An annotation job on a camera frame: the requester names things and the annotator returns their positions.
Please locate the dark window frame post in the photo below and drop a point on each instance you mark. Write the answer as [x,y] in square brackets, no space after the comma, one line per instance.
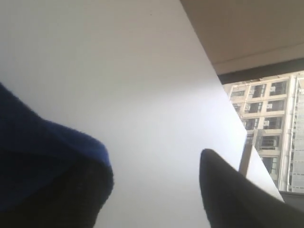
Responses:
[280,68]

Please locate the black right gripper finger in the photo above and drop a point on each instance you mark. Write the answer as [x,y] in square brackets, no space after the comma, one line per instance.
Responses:
[232,201]

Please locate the beige apartment building outside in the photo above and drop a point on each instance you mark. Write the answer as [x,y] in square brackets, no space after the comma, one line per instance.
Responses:
[272,112]

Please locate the blue microfiber towel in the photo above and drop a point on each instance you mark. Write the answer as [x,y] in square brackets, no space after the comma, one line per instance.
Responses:
[51,176]

